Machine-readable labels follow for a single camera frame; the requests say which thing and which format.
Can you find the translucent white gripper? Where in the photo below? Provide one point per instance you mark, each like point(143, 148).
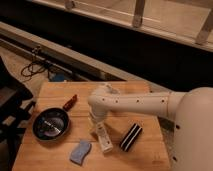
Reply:
point(94, 121)

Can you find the blue object on floor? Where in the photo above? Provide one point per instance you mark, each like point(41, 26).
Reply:
point(58, 78)

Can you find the blue sponge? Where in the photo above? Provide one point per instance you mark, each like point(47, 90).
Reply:
point(80, 152)

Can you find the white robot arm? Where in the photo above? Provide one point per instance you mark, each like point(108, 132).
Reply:
point(192, 113)

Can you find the black white striped eraser block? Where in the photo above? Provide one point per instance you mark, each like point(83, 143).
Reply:
point(130, 137)

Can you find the metal window frame rail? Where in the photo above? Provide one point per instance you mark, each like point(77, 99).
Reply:
point(188, 22)

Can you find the white lotion bottle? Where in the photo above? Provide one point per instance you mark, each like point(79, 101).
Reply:
point(103, 138)

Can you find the black frying pan red handle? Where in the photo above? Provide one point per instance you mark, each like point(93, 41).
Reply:
point(53, 122)

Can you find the black chair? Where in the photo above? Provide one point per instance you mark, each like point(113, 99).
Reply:
point(15, 103)

